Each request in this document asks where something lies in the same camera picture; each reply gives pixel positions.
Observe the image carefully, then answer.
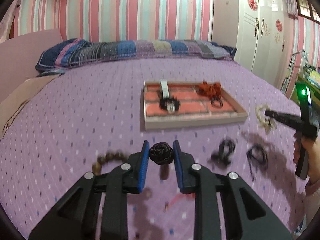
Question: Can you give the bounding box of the cream fabric scrunchie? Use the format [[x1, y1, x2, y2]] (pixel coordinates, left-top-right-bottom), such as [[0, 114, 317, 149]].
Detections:
[[255, 104, 277, 135]]

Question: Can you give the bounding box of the black cord necklace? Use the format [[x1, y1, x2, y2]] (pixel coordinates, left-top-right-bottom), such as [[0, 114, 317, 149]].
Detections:
[[246, 143, 270, 173]]

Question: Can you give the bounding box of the black plastic hair claw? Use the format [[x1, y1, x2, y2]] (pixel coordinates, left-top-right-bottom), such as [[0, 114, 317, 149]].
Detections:
[[210, 138, 236, 167]]

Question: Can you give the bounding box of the brown wooden bead bracelet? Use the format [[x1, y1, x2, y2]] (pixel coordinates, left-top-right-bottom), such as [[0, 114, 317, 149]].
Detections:
[[92, 149, 131, 176]]

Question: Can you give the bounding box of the person's right hand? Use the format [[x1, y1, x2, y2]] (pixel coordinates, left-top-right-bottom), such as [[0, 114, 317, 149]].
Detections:
[[293, 132, 320, 184]]

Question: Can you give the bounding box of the thin black hair elastic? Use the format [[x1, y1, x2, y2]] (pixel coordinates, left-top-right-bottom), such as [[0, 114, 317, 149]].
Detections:
[[210, 98, 223, 108]]

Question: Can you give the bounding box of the white wardrobe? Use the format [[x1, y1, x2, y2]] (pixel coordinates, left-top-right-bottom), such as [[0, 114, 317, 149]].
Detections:
[[235, 0, 286, 87]]

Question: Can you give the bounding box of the red fabric scrunchie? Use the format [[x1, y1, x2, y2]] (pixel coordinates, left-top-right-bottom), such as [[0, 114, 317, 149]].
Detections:
[[197, 81, 222, 100]]

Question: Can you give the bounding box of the purple patterned bedspread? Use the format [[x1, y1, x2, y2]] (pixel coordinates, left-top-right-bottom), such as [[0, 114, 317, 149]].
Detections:
[[1, 58, 305, 237]]

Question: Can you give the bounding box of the white tray with brick liner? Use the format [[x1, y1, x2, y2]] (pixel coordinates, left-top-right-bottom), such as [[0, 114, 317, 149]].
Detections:
[[143, 80, 248, 130]]

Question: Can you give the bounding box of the striped long pillow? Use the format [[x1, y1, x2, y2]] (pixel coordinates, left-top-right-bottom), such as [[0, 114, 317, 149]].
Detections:
[[35, 38, 237, 73]]

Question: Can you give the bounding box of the pink headboard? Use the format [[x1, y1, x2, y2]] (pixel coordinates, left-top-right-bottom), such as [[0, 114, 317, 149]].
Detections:
[[0, 29, 62, 101]]

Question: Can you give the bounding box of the pink curtain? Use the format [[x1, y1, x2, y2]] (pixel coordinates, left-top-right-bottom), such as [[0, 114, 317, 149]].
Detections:
[[0, 0, 21, 43]]

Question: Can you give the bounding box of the black flower hair tie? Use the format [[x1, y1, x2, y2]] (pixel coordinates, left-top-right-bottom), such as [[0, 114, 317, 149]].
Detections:
[[159, 97, 181, 114]]

